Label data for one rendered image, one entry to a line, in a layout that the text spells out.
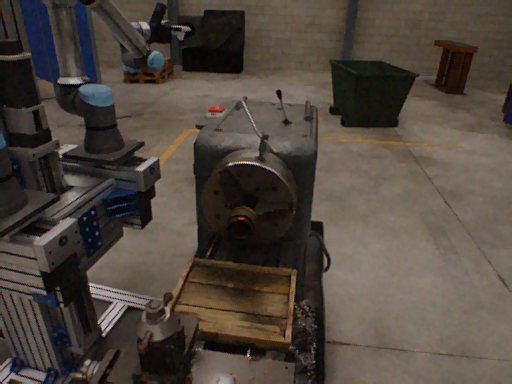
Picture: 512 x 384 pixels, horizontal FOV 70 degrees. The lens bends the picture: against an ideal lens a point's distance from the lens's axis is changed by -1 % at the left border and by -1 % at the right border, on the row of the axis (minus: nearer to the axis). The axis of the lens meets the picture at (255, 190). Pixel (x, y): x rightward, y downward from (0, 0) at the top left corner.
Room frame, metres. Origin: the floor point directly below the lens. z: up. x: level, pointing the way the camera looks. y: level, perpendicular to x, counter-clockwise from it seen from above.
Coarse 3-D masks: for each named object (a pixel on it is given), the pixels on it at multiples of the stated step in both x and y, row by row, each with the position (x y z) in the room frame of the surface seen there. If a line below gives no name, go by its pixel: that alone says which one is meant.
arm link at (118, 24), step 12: (84, 0) 1.36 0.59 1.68; (96, 0) 1.36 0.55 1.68; (108, 0) 1.41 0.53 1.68; (96, 12) 1.40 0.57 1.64; (108, 12) 1.40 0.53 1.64; (120, 12) 1.45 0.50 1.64; (108, 24) 1.43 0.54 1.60; (120, 24) 1.44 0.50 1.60; (120, 36) 1.46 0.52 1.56; (132, 36) 1.47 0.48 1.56; (132, 48) 1.49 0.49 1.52; (144, 48) 1.51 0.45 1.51; (144, 60) 1.53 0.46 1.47; (156, 60) 1.53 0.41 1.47
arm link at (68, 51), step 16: (48, 0) 1.38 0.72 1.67; (64, 0) 1.39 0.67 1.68; (64, 16) 1.40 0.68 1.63; (64, 32) 1.40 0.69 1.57; (64, 48) 1.39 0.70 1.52; (64, 64) 1.39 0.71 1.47; (80, 64) 1.42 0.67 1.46; (64, 80) 1.39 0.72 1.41; (80, 80) 1.40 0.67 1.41; (64, 96) 1.38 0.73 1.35
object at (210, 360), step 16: (112, 352) 0.57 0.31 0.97; (128, 352) 0.58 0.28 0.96; (208, 352) 0.58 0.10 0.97; (112, 368) 0.55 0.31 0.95; (128, 368) 0.53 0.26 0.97; (192, 368) 0.53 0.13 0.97; (208, 368) 0.54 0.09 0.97; (224, 368) 0.54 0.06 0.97; (240, 368) 0.54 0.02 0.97; (256, 368) 0.54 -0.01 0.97; (272, 368) 0.54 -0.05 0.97; (288, 368) 0.54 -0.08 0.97
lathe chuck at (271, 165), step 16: (224, 160) 1.15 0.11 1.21; (240, 160) 1.08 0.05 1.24; (256, 160) 1.09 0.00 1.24; (272, 160) 1.12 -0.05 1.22; (240, 176) 1.07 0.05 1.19; (256, 176) 1.06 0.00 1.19; (272, 176) 1.05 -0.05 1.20; (288, 176) 1.10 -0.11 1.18; (208, 192) 1.08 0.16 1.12; (224, 192) 1.08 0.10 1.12; (256, 192) 1.06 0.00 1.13; (272, 192) 1.05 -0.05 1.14; (288, 192) 1.05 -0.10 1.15; (208, 208) 1.08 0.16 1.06; (224, 208) 1.08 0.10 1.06; (224, 224) 1.08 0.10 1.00; (272, 224) 1.06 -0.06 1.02; (288, 224) 1.05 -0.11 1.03; (256, 240) 1.06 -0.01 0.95; (272, 240) 1.05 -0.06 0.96
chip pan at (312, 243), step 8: (312, 240) 1.67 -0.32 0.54; (312, 248) 1.59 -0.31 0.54; (304, 256) 1.52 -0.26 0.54; (312, 256) 1.52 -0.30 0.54; (312, 264) 1.46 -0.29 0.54; (304, 272) 1.40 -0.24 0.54; (312, 272) 1.40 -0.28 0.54; (312, 280) 1.34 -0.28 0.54; (312, 288) 1.29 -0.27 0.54; (312, 296) 1.23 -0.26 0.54; (312, 304) 1.19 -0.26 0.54
